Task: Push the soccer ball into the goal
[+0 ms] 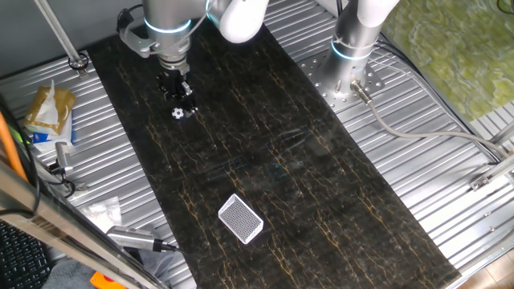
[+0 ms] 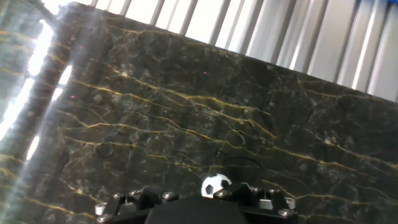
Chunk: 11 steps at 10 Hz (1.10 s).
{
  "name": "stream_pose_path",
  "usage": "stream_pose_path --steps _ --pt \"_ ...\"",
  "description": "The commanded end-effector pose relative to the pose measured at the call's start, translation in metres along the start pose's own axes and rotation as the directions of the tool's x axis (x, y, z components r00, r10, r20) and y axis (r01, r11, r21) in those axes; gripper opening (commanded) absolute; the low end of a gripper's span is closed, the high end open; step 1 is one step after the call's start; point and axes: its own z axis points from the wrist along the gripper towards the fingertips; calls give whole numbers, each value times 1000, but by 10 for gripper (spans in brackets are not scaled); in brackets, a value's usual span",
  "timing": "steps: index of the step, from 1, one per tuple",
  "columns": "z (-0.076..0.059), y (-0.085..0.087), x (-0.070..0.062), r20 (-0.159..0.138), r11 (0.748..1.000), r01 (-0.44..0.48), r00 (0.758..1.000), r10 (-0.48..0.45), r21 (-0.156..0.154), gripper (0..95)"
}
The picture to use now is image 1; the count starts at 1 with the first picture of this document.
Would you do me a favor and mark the grey cloth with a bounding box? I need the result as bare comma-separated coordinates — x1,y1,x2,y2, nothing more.
42,247,176,289

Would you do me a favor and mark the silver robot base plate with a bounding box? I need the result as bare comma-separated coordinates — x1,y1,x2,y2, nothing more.
299,50,386,113

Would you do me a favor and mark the aluminium pole with black ring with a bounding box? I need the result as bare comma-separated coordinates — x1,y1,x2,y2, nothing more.
34,0,90,78

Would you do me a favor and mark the black marble-pattern mat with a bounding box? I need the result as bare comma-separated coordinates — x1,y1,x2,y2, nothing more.
85,0,463,289

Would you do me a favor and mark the black keyboard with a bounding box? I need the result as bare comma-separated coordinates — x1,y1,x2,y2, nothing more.
0,219,52,289

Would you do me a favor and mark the green patterned carpet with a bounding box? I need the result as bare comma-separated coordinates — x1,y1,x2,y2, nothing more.
380,0,514,122

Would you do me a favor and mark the aluminium frame beam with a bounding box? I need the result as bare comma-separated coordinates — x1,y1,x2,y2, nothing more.
0,159,169,289

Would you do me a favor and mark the aluminium corner bracket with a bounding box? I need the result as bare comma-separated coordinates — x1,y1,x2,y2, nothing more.
468,154,514,192

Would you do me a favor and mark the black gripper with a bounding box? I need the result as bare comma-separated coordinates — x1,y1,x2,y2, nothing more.
158,68,199,119

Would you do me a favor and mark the crumpled white tissue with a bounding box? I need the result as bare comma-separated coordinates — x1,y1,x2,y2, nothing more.
80,196,124,234

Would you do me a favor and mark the orange pole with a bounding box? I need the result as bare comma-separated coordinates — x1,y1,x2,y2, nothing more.
0,110,30,182

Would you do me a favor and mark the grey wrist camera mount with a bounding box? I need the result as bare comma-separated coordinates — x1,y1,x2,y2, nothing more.
116,6,162,59

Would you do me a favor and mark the small grey camera on stand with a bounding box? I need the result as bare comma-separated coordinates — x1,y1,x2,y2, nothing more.
47,140,78,190

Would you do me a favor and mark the thick grey base cable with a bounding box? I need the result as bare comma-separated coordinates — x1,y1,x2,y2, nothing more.
349,79,513,161

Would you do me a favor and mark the orange emergency stop box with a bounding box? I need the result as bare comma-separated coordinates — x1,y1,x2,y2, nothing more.
89,271,126,289

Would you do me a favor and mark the yellow tissue pack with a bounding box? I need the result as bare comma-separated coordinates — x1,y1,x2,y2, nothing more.
22,79,77,153

